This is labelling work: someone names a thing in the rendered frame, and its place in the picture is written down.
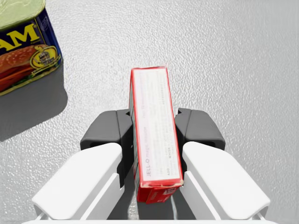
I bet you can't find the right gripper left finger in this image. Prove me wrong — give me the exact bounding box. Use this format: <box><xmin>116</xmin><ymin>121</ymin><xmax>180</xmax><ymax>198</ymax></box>
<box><xmin>32</xmin><ymin>109</ymin><xmax>135</xmax><ymax>221</ymax></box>

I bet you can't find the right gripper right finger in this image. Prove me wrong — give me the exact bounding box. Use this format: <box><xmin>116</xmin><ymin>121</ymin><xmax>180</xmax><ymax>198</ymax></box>
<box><xmin>174</xmin><ymin>107</ymin><xmax>271</xmax><ymax>221</ymax></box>

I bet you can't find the red and white carton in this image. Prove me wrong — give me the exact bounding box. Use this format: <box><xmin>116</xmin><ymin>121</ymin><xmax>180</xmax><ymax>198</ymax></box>
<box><xmin>128</xmin><ymin>66</ymin><xmax>184</xmax><ymax>205</ymax></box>

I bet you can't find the green and blue rectangular can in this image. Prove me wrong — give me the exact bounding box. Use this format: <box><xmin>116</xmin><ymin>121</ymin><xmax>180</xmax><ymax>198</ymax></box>
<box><xmin>0</xmin><ymin>0</ymin><xmax>64</xmax><ymax>97</ymax></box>

